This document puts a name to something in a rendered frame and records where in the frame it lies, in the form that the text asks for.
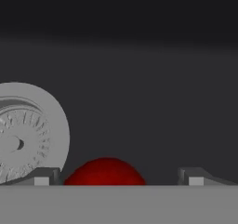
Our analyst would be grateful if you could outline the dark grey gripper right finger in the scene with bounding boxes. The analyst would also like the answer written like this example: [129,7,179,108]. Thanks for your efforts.
[177,166,237,187]

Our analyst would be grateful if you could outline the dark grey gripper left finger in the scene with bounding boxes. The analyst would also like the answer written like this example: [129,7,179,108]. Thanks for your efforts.
[7,166,61,187]

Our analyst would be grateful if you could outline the grey sink drain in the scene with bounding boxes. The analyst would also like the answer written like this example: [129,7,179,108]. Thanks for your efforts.
[0,81,71,185]

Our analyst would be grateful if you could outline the red apple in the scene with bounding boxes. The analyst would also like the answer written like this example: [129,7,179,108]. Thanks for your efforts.
[63,156,147,187]

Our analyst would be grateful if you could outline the dark grey sink basin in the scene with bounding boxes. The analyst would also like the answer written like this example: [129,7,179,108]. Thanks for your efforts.
[0,0,238,187]

